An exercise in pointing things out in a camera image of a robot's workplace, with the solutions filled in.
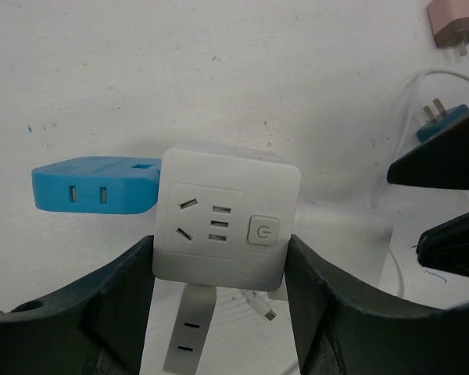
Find white usb cable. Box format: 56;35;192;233
238;68;469;375

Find blue plug adapter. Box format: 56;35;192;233
31;156;161;215

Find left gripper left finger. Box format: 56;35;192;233
0;236;155;374

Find teal usb charger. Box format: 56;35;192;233
416;98;469;144

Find white flat plug adapter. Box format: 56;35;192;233
163;284;217;375

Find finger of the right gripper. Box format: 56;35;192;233
387;107;469;191
416;212;469;277

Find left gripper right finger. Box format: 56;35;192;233
285;236;469;374

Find white cube power socket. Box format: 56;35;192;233
152;142;302;291

